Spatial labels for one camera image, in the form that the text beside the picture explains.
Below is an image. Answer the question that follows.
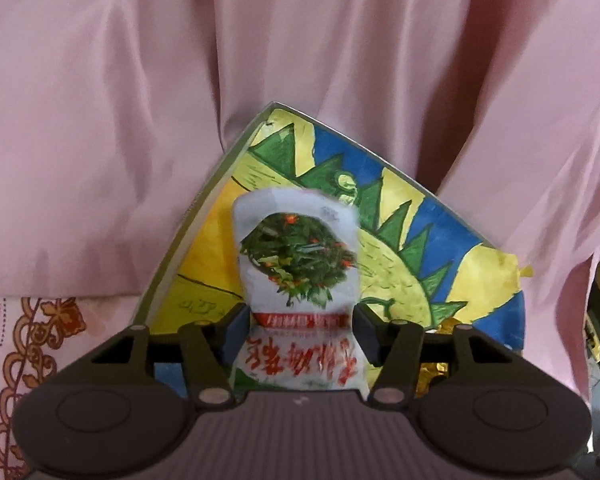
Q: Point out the pink floral blanket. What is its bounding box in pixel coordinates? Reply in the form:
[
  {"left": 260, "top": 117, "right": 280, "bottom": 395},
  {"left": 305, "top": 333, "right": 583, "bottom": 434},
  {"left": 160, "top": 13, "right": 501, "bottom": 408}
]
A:
[{"left": 0, "top": 294, "right": 137, "bottom": 480}]

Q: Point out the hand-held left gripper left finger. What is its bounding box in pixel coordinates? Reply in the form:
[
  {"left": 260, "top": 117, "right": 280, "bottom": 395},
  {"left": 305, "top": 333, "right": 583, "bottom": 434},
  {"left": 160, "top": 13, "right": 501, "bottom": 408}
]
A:
[{"left": 87, "top": 304, "right": 253, "bottom": 407}]

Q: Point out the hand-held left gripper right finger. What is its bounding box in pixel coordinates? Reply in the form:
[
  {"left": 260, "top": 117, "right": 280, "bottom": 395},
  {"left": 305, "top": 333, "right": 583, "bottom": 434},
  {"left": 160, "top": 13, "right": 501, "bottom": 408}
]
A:
[{"left": 352, "top": 304, "right": 524, "bottom": 407}]

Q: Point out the painted cardboard box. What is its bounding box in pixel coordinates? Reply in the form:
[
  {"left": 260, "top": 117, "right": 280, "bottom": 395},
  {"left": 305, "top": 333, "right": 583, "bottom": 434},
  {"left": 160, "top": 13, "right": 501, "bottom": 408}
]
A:
[{"left": 130, "top": 102, "right": 536, "bottom": 399}]

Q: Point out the large pink curtain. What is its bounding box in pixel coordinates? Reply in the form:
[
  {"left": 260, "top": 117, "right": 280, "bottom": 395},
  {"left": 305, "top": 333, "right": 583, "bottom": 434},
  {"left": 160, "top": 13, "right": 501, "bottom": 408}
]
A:
[{"left": 0, "top": 0, "right": 600, "bottom": 403}]

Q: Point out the white vegetable snack packet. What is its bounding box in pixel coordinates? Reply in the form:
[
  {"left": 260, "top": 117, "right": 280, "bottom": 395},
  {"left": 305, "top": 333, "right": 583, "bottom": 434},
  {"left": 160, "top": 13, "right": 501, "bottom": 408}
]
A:
[{"left": 231, "top": 186, "right": 372, "bottom": 395}]

